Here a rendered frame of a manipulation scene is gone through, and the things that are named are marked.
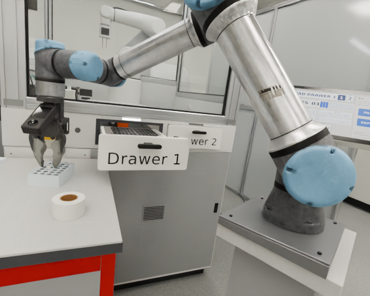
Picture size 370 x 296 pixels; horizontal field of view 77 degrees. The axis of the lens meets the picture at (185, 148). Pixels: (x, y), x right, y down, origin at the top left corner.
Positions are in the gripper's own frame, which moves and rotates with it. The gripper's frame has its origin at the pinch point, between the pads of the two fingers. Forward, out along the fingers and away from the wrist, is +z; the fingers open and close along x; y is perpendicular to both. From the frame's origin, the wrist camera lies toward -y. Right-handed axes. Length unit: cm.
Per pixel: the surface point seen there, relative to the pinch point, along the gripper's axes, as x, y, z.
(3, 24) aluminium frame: 23, 21, -41
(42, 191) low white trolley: -1.9, -7.4, 5.4
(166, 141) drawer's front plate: -35.2, 2.6, -10.1
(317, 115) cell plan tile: -109, 37, -24
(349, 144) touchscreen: -118, 23, -13
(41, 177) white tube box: -0.5, -4.7, 2.3
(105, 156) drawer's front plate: -17.4, -2.5, -4.8
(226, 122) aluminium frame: -67, 46, -14
